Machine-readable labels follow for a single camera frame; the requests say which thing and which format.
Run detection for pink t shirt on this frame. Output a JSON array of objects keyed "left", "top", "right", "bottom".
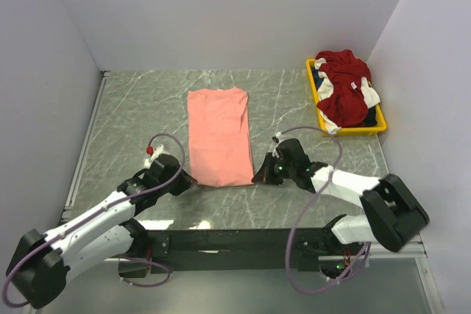
[{"left": 187, "top": 88, "right": 254, "bottom": 188}]

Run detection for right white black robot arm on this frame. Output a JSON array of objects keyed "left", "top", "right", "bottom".
[{"left": 252, "top": 138, "right": 430, "bottom": 252}]

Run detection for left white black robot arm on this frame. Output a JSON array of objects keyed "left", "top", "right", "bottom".
[{"left": 2, "top": 154, "right": 197, "bottom": 309}]

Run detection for dark red t shirt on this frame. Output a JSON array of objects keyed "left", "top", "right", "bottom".
[{"left": 316, "top": 49, "right": 371, "bottom": 128}]

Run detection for white t shirt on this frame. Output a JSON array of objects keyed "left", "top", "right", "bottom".
[{"left": 312, "top": 59, "right": 380, "bottom": 134}]

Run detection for black garment in bin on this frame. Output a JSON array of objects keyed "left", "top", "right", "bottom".
[{"left": 363, "top": 106, "right": 378, "bottom": 127}]

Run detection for black base crossbar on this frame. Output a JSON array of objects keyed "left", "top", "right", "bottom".
[{"left": 124, "top": 228, "right": 361, "bottom": 271}]

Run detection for yellow plastic bin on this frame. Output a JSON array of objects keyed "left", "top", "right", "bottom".
[{"left": 305, "top": 58, "right": 387, "bottom": 137}]

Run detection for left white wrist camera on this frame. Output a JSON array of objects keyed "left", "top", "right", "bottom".
[{"left": 143, "top": 144, "right": 166, "bottom": 168}]

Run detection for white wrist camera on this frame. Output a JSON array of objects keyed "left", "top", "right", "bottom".
[
  {"left": 143, "top": 144, "right": 166, "bottom": 168},
  {"left": 272, "top": 132, "right": 286, "bottom": 144}
]

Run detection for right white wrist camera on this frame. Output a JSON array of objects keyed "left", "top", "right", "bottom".
[{"left": 272, "top": 132, "right": 286, "bottom": 144}]

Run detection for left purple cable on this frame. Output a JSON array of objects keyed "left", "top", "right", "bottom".
[{"left": 2, "top": 132, "right": 187, "bottom": 308}]

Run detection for aluminium frame rail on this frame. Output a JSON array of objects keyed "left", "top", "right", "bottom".
[{"left": 58, "top": 71, "right": 110, "bottom": 226}]

